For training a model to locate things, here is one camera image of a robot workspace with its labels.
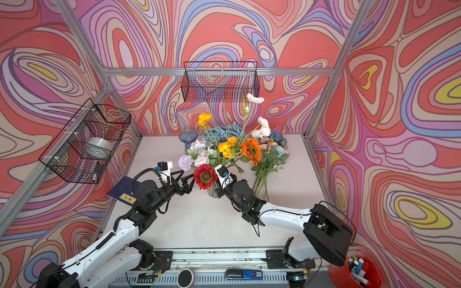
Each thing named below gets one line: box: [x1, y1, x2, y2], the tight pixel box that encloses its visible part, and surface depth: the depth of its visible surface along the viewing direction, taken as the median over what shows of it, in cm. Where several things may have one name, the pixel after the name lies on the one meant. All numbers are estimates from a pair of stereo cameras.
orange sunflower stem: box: [240, 138, 263, 166], surface depth 62 cm
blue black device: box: [224, 268, 264, 281], surface depth 71 cm
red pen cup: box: [328, 255, 383, 288], surface depth 63 cm
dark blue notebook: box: [106, 175, 142, 207], surface depth 93 cm
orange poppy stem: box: [198, 112, 239, 159], surface depth 66 cm
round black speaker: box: [176, 268, 194, 288], surface depth 67 cm
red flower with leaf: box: [190, 163, 218, 191], surface depth 69 cm
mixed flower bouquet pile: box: [238, 116, 290, 203], surface depth 93 cm
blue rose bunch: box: [202, 121, 248, 144], surface depth 70 cm
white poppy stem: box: [241, 93, 272, 141], surface depth 67 cm
